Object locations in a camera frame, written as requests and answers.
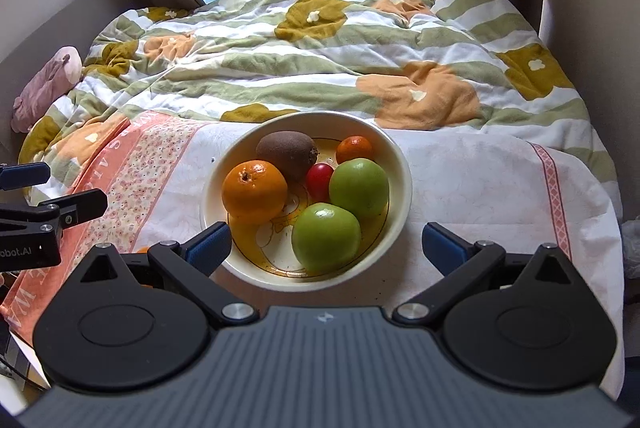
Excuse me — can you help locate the green apple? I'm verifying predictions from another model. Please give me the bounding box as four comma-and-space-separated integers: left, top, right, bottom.
291, 202, 362, 274
328, 158, 390, 220

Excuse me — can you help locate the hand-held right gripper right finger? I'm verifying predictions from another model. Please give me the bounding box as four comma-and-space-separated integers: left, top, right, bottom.
392, 222, 586, 326

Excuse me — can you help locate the floral striped blanket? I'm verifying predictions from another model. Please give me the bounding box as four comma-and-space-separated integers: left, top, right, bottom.
20, 0, 623, 219

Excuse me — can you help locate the brown kiwi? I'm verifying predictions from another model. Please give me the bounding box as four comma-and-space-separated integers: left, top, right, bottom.
255, 131, 320, 183

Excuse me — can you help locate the pink and white towel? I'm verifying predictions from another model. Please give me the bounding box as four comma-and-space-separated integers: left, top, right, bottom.
0, 111, 626, 394

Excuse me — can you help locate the pink plush toy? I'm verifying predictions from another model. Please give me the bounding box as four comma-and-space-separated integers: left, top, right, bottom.
11, 47, 83, 133

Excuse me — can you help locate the small mandarin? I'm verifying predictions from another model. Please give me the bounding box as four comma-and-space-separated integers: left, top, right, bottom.
335, 135, 375, 165

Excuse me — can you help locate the cream bowl with bear print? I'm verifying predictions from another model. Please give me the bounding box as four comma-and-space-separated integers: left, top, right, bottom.
200, 111, 413, 293

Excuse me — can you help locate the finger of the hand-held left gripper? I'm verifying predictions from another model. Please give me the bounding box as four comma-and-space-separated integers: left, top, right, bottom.
0, 162, 52, 190
0, 188, 108, 239

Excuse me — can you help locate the red cherry tomato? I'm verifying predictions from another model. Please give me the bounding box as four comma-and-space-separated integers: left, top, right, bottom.
305, 162, 335, 203

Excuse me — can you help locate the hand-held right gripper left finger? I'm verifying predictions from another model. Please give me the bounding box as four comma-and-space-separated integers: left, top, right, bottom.
65, 222, 259, 329

